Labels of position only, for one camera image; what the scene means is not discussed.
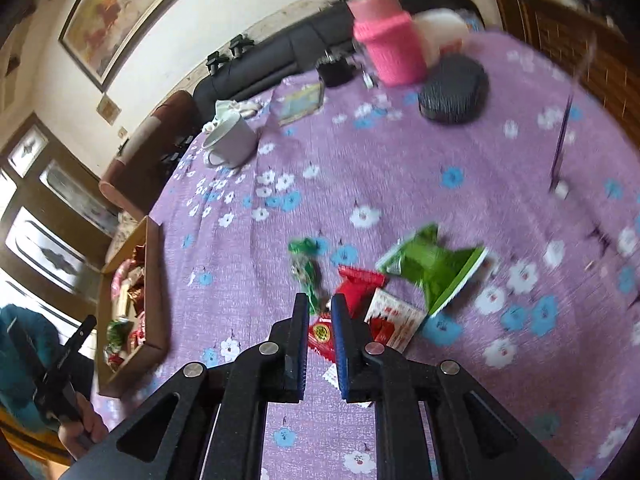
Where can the purple floral tablecloth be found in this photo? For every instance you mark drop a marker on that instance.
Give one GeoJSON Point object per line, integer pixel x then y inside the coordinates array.
{"type": "Point", "coordinates": [547, 325]}

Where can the black glasses case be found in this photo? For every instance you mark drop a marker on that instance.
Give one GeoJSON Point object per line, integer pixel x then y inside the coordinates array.
{"type": "Point", "coordinates": [455, 92]}

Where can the white red snack packet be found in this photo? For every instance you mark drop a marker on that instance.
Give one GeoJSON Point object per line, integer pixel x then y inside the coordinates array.
{"type": "Point", "coordinates": [393, 322]}

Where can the red gold long packet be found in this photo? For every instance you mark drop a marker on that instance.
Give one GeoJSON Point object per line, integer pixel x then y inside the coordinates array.
{"type": "Point", "coordinates": [320, 337]}

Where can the wooden sideboard cabinet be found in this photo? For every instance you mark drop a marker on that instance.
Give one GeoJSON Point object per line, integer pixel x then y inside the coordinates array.
{"type": "Point", "coordinates": [566, 33]}

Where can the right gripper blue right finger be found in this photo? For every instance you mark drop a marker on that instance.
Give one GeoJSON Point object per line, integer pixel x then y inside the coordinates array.
{"type": "Point", "coordinates": [350, 337]}

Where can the black leather sofa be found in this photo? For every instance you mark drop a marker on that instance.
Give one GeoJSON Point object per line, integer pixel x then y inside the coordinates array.
{"type": "Point", "coordinates": [294, 50]}

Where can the framed wall painting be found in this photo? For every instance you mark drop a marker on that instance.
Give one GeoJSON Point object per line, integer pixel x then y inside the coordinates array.
{"type": "Point", "coordinates": [100, 34]}

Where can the small red candy packet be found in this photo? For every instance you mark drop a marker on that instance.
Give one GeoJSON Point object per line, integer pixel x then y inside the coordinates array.
{"type": "Point", "coordinates": [358, 287]}

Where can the person's left hand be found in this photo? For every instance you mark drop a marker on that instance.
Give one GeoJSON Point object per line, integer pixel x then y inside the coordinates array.
{"type": "Point", "coordinates": [91, 425]}

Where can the purple-framed eyeglasses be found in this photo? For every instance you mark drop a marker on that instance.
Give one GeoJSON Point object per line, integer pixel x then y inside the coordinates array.
{"type": "Point", "coordinates": [595, 171]}

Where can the small green booklet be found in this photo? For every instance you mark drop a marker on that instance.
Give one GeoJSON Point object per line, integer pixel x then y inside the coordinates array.
{"type": "Point", "coordinates": [300, 104]}

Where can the white cloth gloves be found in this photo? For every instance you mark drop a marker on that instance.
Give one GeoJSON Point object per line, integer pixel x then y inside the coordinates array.
{"type": "Point", "coordinates": [226, 108]}

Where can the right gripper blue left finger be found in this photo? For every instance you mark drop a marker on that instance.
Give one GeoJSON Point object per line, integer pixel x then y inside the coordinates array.
{"type": "Point", "coordinates": [296, 347]}

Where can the brown cardboard box tray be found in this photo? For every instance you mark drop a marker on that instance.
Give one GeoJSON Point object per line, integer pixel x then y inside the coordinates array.
{"type": "Point", "coordinates": [132, 337]}

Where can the pink knit-sleeved thermos bottle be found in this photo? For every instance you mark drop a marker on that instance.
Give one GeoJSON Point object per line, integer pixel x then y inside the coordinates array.
{"type": "Point", "coordinates": [387, 34]}

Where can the brown armchair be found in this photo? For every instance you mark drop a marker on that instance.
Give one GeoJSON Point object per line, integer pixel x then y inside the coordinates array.
{"type": "Point", "coordinates": [144, 163]}

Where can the small black cup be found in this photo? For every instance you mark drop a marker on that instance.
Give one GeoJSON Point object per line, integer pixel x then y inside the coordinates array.
{"type": "Point", "coordinates": [335, 70]}

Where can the white ceramic mug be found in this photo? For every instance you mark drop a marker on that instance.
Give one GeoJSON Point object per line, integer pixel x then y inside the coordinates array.
{"type": "Point", "coordinates": [228, 141]}

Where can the green clear candy packet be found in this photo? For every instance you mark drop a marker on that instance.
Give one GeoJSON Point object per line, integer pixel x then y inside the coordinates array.
{"type": "Point", "coordinates": [304, 267]}

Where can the wooden glass door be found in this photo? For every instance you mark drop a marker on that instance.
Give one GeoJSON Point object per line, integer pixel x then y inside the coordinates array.
{"type": "Point", "coordinates": [55, 226]}

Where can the pink character snack packet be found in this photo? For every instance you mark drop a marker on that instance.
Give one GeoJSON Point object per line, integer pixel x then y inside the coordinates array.
{"type": "Point", "coordinates": [120, 281]}

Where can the green pea snack packet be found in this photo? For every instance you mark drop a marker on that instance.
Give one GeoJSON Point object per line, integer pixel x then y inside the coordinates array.
{"type": "Point", "coordinates": [438, 271]}

